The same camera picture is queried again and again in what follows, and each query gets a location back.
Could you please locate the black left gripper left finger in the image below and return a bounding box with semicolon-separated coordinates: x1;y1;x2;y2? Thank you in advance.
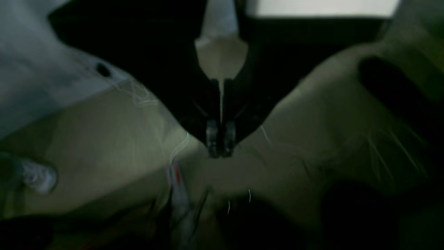
48;0;220;158

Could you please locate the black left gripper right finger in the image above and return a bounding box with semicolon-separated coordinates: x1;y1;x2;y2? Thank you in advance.
222;0;401;158

